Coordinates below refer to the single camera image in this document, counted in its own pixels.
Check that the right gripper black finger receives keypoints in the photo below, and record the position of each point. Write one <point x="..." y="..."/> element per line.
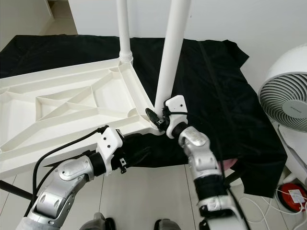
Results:
<point x="153" y="117"/>

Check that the white plastic children table top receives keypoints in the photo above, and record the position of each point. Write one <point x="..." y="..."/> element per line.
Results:
<point x="57" y="103"/>

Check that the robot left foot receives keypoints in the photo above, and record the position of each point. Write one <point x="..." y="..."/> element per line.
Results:
<point x="98" y="222"/>

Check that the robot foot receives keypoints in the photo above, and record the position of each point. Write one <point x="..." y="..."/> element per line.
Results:
<point x="168" y="224"/>
<point x="98" y="222"/>

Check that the black tablecloth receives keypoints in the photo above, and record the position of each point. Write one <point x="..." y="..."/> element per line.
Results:
<point x="230" y="96"/>

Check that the pink cushion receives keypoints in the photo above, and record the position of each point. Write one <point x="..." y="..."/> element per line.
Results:
<point x="228" y="166"/>

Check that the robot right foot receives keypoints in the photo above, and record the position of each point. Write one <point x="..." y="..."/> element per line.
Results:
<point x="168" y="224"/>

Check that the white round fan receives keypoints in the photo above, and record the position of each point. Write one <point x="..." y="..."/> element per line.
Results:
<point x="285" y="91"/>

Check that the red object on floor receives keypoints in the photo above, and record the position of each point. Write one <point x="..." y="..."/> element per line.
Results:
<point x="292" y="197"/>

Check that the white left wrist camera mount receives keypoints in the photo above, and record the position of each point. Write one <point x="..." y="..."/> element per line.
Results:
<point x="109" y="146"/>

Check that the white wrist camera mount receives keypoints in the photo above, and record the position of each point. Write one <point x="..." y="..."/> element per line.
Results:
<point x="176" y="105"/>
<point x="109" y="146"/>

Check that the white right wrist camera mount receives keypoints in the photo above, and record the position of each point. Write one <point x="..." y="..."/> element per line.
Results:
<point x="176" y="105"/>

